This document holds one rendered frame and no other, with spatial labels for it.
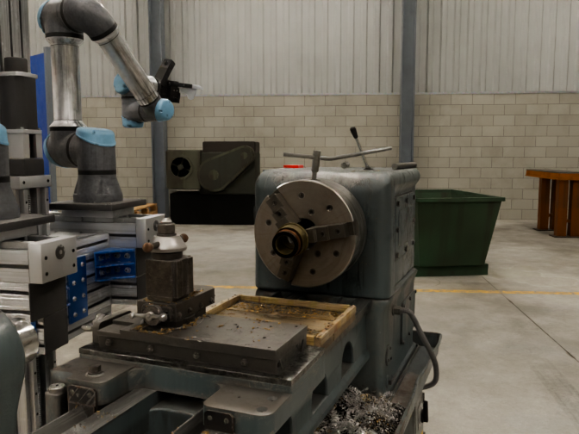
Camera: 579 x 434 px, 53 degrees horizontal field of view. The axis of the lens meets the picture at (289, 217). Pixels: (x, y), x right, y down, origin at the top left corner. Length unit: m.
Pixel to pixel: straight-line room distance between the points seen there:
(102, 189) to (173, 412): 0.92
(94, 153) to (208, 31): 10.33
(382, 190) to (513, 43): 10.55
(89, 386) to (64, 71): 1.17
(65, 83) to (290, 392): 1.33
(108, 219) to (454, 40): 10.57
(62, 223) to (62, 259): 0.51
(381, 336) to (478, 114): 10.22
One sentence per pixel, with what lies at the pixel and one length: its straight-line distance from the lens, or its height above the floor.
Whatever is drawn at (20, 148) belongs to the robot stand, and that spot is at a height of 1.33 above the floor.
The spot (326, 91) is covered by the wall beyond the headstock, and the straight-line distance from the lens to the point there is 11.70.
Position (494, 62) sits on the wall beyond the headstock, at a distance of 12.12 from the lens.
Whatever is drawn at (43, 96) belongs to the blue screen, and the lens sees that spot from 6.55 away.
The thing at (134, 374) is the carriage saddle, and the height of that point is 0.90.
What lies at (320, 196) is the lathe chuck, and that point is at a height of 1.19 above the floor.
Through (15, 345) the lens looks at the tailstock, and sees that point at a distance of 0.74.
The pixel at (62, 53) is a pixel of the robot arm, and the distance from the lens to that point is 2.05.
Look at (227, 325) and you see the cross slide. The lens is 1.21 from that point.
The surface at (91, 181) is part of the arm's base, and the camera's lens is 1.90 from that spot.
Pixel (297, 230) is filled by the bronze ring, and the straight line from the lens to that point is 1.57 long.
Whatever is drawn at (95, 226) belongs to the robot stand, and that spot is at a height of 1.09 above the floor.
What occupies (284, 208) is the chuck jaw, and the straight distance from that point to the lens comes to 1.66.
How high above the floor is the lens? 1.32
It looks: 6 degrees down
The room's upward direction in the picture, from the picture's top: straight up
